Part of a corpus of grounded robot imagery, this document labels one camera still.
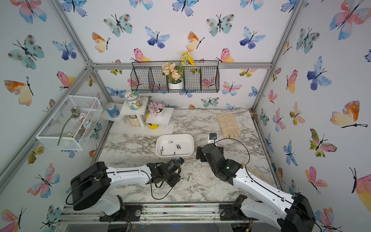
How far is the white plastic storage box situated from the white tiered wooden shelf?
62 mm

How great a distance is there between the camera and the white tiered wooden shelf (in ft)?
3.13

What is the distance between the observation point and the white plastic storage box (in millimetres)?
967
